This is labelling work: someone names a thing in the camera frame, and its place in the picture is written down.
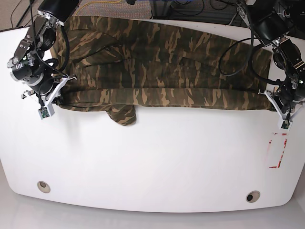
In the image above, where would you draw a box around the yellow cable on floor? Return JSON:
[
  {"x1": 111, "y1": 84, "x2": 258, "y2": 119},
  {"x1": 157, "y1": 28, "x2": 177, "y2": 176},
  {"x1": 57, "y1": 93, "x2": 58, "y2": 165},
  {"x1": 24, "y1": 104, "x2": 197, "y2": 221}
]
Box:
[{"x1": 78, "y1": 0, "x2": 120, "y2": 12}]

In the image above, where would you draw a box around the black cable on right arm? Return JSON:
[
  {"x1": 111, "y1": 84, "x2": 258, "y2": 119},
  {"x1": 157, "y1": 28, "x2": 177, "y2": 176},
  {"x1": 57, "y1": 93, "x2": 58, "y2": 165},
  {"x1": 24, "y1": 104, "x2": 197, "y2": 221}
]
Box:
[{"x1": 42, "y1": 26, "x2": 70, "y2": 77}]

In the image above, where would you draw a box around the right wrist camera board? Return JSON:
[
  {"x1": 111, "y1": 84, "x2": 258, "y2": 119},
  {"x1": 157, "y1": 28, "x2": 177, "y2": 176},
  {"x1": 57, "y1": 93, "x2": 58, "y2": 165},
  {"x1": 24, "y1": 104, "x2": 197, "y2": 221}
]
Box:
[{"x1": 38, "y1": 106, "x2": 55, "y2": 120}]

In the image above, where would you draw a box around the red tape rectangle marking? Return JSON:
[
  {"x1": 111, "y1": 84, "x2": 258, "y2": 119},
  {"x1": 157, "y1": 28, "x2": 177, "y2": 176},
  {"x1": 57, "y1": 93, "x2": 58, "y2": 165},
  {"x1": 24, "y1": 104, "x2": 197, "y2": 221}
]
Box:
[{"x1": 267, "y1": 133, "x2": 288, "y2": 168}]

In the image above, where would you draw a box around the table cable grommet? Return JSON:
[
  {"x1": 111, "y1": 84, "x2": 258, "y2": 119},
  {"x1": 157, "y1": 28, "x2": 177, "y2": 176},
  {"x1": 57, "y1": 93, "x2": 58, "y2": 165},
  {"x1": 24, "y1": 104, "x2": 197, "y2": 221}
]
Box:
[
  {"x1": 37, "y1": 181, "x2": 51, "y2": 194},
  {"x1": 246, "y1": 190, "x2": 260, "y2": 203}
]

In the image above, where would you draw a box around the right table cable grommet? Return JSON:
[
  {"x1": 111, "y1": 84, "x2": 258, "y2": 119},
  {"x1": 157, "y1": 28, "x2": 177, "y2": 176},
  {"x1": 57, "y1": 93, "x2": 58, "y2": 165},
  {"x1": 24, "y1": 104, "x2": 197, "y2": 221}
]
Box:
[{"x1": 246, "y1": 190, "x2": 260, "y2": 203}]

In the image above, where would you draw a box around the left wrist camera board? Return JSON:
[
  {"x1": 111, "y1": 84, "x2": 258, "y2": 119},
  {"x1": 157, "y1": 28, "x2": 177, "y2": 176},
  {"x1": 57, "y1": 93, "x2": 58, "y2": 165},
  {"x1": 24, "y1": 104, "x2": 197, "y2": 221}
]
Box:
[{"x1": 278, "y1": 119, "x2": 293, "y2": 131}]

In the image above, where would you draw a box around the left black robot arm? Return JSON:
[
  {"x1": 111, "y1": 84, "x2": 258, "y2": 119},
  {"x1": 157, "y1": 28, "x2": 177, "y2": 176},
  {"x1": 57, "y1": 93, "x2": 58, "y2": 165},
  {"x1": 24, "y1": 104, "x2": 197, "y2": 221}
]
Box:
[{"x1": 236, "y1": 0, "x2": 305, "y2": 122}]

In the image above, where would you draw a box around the left table cable grommet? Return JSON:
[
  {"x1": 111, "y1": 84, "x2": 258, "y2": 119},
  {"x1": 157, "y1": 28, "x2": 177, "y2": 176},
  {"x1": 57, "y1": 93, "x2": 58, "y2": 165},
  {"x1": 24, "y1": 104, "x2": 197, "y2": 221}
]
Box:
[{"x1": 37, "y1": 181, "x2": 51, "y2": 194}]

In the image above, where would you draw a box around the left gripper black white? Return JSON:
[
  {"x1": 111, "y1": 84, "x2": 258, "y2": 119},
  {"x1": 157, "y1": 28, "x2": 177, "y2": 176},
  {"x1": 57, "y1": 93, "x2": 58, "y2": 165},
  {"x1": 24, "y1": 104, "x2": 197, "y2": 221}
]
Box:
[{"x1": 258, "y1": 87, "x2": 305, "y2": 121}]

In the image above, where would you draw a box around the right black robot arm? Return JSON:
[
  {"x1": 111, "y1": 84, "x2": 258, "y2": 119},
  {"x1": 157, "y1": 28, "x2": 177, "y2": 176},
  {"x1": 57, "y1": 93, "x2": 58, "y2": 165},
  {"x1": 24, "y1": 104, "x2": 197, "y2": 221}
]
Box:
[{"x1": 7, "y1": 0, "x2": 80, "y2": 106}]

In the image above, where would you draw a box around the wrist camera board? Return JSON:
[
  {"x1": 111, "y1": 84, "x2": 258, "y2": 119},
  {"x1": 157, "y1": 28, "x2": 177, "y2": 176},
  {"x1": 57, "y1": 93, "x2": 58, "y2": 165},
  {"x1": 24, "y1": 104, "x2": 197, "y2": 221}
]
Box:
[
  {"x1": 278, "y1": 119, "x2": 293, "y2": 131},
  {"x1": 38, "y1": 106, "x2": 55, "y2": 120}
]

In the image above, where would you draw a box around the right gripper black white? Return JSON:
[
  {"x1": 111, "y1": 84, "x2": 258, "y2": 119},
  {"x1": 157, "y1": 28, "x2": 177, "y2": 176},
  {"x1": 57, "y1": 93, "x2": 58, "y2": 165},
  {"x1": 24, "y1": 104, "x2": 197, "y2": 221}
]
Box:
[{"x1": 21, "y1": 74, "x2": 77, "y2": 107}]

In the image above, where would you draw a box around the camouflage t-shirt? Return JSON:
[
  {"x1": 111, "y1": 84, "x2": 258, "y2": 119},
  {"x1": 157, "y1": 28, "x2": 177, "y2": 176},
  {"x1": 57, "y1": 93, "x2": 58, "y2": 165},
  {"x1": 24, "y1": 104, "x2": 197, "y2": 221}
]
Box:
[{"x1": 60, "y1": 16, "x2": 272, "y2": 125}]

